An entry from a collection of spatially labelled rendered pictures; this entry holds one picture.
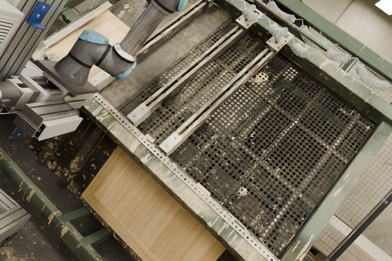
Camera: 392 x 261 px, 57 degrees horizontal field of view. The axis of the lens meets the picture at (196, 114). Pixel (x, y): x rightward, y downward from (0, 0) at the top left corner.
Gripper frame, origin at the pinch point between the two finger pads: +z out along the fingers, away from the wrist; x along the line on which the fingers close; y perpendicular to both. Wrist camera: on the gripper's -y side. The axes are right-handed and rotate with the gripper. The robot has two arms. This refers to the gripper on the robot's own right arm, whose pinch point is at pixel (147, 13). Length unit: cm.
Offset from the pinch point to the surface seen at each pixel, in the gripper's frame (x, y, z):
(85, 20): -39, 6, 38
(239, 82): 52, -44, 6
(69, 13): -57, 6, 47
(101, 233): 75, 19, 115
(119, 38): -17.5, -6.6, 33.8
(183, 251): 114, -3, 83
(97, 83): 11, 20, 45
